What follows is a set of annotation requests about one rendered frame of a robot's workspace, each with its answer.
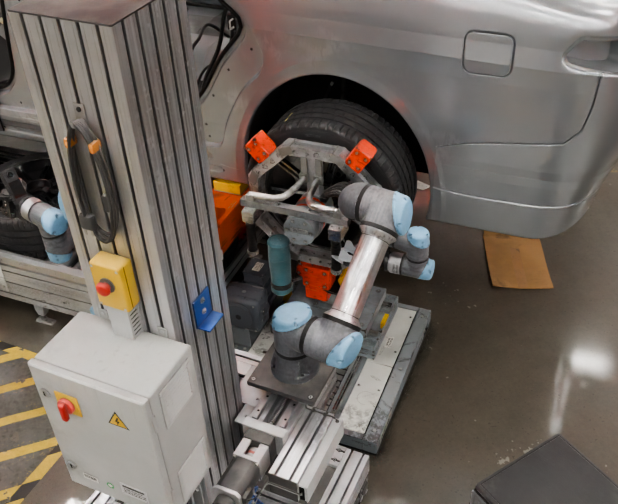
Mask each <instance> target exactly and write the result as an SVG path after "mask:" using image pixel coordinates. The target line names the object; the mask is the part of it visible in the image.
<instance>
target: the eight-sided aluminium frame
mask: <svg viewBox="0 0 618 504"><path fill-rule="evenodd" d="M350 153H351V152H350V151H348V150H347V149H346V148H345V147H341V146H339V145H337V146H335V145H329V144H324V143H318V142H312V141H306V140H300V139H297V138H288V139H287V140H285V141H284V142H283V143H282V144H281V145H280V146H279V147H277V148H276V149H275V150H274V152H273V153H272V154H271V155H270V156H269V157H268V158H267V159H265V160H264V161H263V162H262V163H261V164H259V163H258V164H257V165H256V166H255V167H254V168H253V169H252V170H251V171H250V173H249V174H248V177H249V179H248V181H249V186H250V191H254V192H259V193H264V194H266V188H265V177H264V174H265V173H266V172H268V171H269V170H270V169H271V168H272V167H274V166H275V165H276V164H277V163H279V162H280V161H281V160H282V159H283V158H285V157H286V156H287V155H290V156H295V157H305V158H307V159H312V160H315V159H317V160H321V161H324V162H329V163H335V164H336V165H337V166H338V167H339V168H340V169H341V170H342V171H343V172H344V173H345V174H346V175H347V177H348V178H349V179H350V180H351V181H352V182H353V183H358V182H362V183H368V184H371V185H374V186H378V187H381V188H382V186H381V185H380V184H379V183H378V182H377V181H376V180H375V179H374V178H373V177H372V176H371V175H370V174H369V173H368V171H367V170H366V169H365V168H364V169H363V170H362V171H361V172H360V173H359V174H358V173H356V172H355V171H354V170H353V169H352V168H351V167H349V166H348V165H347V164H346V163H345V160H346V158H347V157H348V155H349V154H350ZM255 223H256V225H257V226H259V227H260V228H261V229H262V230H263V231H264V232H265V233H266V234H267V235H268V236H269V237H271V236H272V235H275V234H282V235H285V236H286V234H285V232H284V228H283V227H282V226H281V225H280V224H279V223H278V222H277V221H276V220H275V219H274V217H273V216H272V215H271V214H270V213H269V212H268V211H265V210H264V212H263V213H262V214H261V216H260V217H259V218H258V220H257V221H256V222H255ZM289 240H290V239H289ZM289 246H290V254H291V259H293V260H295V261H298V260H300V261H303V262H306V263H311V264H315V265H320V266H324V267H329V268H331V251H329V250H324V249H320V248H315V247H311V246H306V245H299V244H296V243H294V242H292V241H291V240H290V241H289Z"/></svg>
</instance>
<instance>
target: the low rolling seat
mask: <svg viewBox="0 0 618 504"><path fill-rule="evenodd" d="M475 487H476V488H475V489H474V490H472V495H471V502H470V504H618V485H617V484H616V483H615V482H614V481H613V480H612V479H611V478H609V477H608V476H607V475H606V474H605V473H604V472H603V471H602V470H600V469H599V468H598V467H597V466H596V465H595V464H594V463H593V462H591V461H590V460H589V459H588V458H587V457H586V456H585V455H583V454H582V453H581V452H580V451H579V450H578V449H577V448H576V447H574V446H573V445H572V444H571V443H570V442H569V441H568V440H567V439H565V438H564V437H563V436H562V435H561V434H559V433H558V434H556V435H554V436H552V437H551V438H549V439H548V440H546V441H544V442H543V443H541V444H540V445H538V446H536V447H535V448H533V449H532V450H530V451H528V452H527V453H525V454H523V455H522V456H520V457H519V458H517V459H515V460H514V461H512V462H511V463H509V464H507V465H506V466H504V467H503V468H501V469H499V470H498V471H496V472H495V473H493V474H491V475H490V476H488V477H487V478H485V479H483V480H482V481H480V482H479V483H477V484H476V486H475Z"/></svg>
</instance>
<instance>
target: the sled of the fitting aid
mask: <svg viewBox="0 0 618 504"><path fill-rule="evenodd" d="M300 281H301V280H298V281H296V282H294V284H293V285H292V286H293V290H292V291H291V292H290V293H289V294H288V295H285V296H284V298H283V301H282V303H281V304H280V306H281V305H283V304H285V303H287V301H288V300H289V298H290V296H291V295H292V293H293V292H294V290H295V288H296V287H297V285H298V284H299V282H300ZM280 306H279V307H280ZM397 309H398V296H395V295H391V294H387V293H386V297H385V299H384V301H383V303H382V305H381V307H380V309H379V311H378V313H377V315H376V318H375V320H374V322H373V324H372V326H371V328H370V330H369V332H368V334H367V336H366V338H363V342H362V347H361V349H360V351H359V353H358V355H357V356H361V357H365V358H369V359H372V360H374V359H375V357H376V355H377V353H378V350H379V348H380V346H381V344H382V342H383V340H384V337H385V335H386V333H387V331H388V329H389V326H390V324H391V322H392V320H393V318H394V316H395V313H396V311H397Z"/></svg>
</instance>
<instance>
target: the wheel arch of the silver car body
mask: <svg viewBox="0 0 618 504"><path fill-rule="evenodd" d="M341 77H342V78H346V100H347V101H349V102H350V101H351V102H354V103H355V104H356V103H357V104H359V105H362V107H366V108H368V110H369V109H370V110H372V111H374V113H377V114H378V115H379V117H380V116H381V117H382V118H384V119H385V121H387V122H389V123H390V125H392V126H393V127H394V128H395V130H396V131H397V132H398V133H399V134H398V135H401V137H402V139H403V140H404V141H405V143H406V145H407V146H408V148H409V150H410V152H411V154H412V157H413V159H414V163H415V166H416V172H422V173H427V174H429V180H430V202H429V208H428V212H427V215H426V219H427V220H428V218H429V215H430V211H431V206H432V197H433V187H432V177H431V171H430V167H429V163H428V159H427V156H426V153H425V151H424V148H423V146H422V144H421V142H420V140H419V138H418V136H417V134H416V132H415V131H414V129H413V128H412V126H411V125H410V123H409V122H408V121H407V119H406V118H405V117H404V115H403V114H402V113H401V112H400V111H399V110H398V109H397V108H396V107H395V106H394V105H393V104H392V103H391V102H390V101H389V100H388V99H386V98H385V97H384V96H383V95H381V94H380V93H379V92H377V91H376V90H374V89H372V88H371V87H369V86H367V85H365V84H363V83H361V82H359V81H357V80H354V79H352V78H349V77H346V76H342V75H338V74H332V73H320V72H319V73H306V74H301V75H297V76H294V77H291V78H288V79H286V80H284V81H282V82H280V83H279V84H277V85H276V86H274V87H273V88H271V89H270V90H269V91H268V92H267V93H266V94H265V95H264V96H263V97H262V98H261V99H260V101H259V102H258V103H257V105H256V106H255V108H254V110H253V111H252V113H251V115H250V118H249V120H248V123H247V126H246V130H245V134H244V140H243V166H244V172H245V176H246V180H247V183H248V166H249V162H250V158H251V154H250V153H249V152H248V151H247V150H246V149H245V148H244V146H245V145H246V144H247V143H248V142H249V141H250V140H251V138H252V137H254V136H255V135H256V134H257V133H258V132H259V131H260V130H263V131H264V132H265V133H266V134H267V133H268V132H269V130H270V129H271V128H272V127H273V126H274V125H275V124H276V122H277V121H278V120H279V119H280V118H281V117H282V116H283V115H284V114H285V113H286V112H287V111H289V110H290V109H291V108H293V107H295V106H297V105H299V104H301V103H303V102H307V101H310V100H314V99H316V100H317V99H323V98H324V95H325V93H326V91H327V89H328V87H329V85H330V83H331V81H333V82H334V84H333V86H332V87H331V89H330V91H329V93H328V95H327V97H326V98H327V99H328V98H333V99H341Z"/></svg>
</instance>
